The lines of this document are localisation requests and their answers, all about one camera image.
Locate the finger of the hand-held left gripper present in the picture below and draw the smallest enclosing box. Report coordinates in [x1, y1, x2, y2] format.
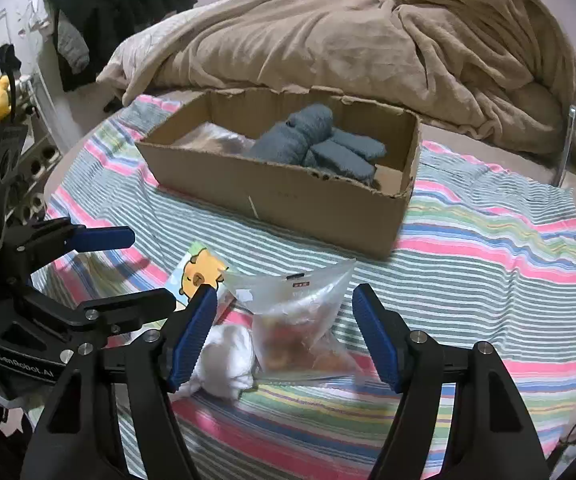
[28, 287, 177, 356]
[5, 218, 136, 273]

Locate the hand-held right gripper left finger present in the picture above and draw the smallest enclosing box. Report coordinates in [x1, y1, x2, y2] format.
[20, 284, 219, 480]

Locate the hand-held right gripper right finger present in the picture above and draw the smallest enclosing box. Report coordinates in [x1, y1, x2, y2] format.
[352, 283, 551, 480]

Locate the white cloth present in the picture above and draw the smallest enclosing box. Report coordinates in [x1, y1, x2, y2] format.
[174, 322, 260, 401]

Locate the yellow cartoon packet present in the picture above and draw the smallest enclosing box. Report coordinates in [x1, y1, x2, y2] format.
[167, 241, 230, 307]

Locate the clear plastic snack bag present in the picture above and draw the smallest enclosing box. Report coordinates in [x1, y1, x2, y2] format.
[217, 258, 365, 382]

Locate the cardboard box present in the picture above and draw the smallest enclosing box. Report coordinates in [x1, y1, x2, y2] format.
[135, 87, 422, 261]

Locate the striped towel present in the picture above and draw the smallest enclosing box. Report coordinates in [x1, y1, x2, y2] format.
[33, 94, 576, 480]

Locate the grey-blue knitted cloth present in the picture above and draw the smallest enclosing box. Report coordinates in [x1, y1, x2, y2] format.
[244, 103, 387, 186]

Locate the black jacket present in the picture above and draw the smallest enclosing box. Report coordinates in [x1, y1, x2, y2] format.
[40, 0, 198, 93]

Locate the metal chair leg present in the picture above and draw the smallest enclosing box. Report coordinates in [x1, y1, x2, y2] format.
[552, 104, 576, 188]

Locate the beige blanket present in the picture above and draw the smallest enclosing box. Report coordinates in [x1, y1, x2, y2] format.
[96, 0, 576, 177]

